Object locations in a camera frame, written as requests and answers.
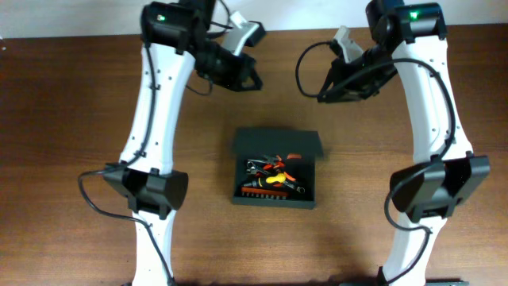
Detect black gift box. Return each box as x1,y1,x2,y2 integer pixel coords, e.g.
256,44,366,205
232,127,324,210

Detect red handled cutting pliers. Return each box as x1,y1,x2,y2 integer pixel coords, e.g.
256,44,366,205
262,162,296,182

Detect yellow black screwdriver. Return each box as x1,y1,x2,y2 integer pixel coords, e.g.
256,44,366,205
243,173,287,188

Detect orange socket bit holder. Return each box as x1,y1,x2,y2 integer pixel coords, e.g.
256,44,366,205
241,187,289,199

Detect orange handled needle nose pliers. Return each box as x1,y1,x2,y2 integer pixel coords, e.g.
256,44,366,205
246,153,302,168

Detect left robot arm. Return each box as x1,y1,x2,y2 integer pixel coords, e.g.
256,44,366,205
103,1,266,285

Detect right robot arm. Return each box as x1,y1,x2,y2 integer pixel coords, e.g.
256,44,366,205
317,0,491,285

